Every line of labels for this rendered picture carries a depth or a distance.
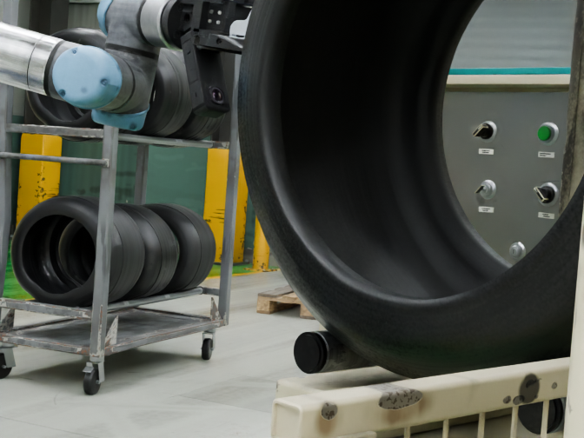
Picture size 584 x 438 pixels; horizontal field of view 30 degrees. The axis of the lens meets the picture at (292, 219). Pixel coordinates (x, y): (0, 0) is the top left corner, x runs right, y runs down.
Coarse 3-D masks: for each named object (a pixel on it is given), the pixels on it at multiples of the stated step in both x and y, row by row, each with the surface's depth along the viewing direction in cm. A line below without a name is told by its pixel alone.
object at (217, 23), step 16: (176, 0) 141; (192, 0) 140; (208, 0) 135; (224, 0) 134; (240, 0) 136; (176, 16) 142; (192, 16) 140; (208, 16) 137; (224, 16) 134; (240, 16) 136; (176, 32) 142; (208, 32) 135; (224, 32) 134; (176, 48) 144; (208, 48) 135
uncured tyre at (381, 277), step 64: (256, 0) 117; (320, 0) 126; (384, 0) 133; (448, 0) 132; (256, 64) 116; (320, 64) 130; (384, 64) 136; (448, 64) 135; (256, 128) 116; (320, 128) 131; (384, 128) 137; (256, 192) 116; (320, 192) 129; (384, 192) 136; (448, 192) 134; (576, 192) 88; (320, 256) 109; (384, 256) 130; (448, 256) 131; (576, 256) 89; (320, 320) 113; (384, 320) 103; (448, 320) 98; (512, 320) 93
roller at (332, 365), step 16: (304, 336) 114; (320, 336) 114; (304, 352) 114; (320, 352) 113; (336, 352) 114; (352, 352) 116; (304, 368) 114; (320, 368) 114; (336, 368) 116; (352, 368) 118
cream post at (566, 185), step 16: (576, 16) 134; (576, 32) 134; (576, 48) 134; (576, 64) 134; (576, 80) 134; (576, 96) 134; (576, 112) 134; (576, 128) 134; (576, 144) 134; (576, 160) 134; (576, 176) 134; (560, 208) 135
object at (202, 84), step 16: (192, 32) 140; (192, 48) 139; (192, 64) 139; (208, 64) 140; (192, 80) 139; (208, 80) 139; (224, 80) 141; (192, 96) 138; (208, 96) 138; (224, 96) 139; (208, 112) 138; (224, 112) 139
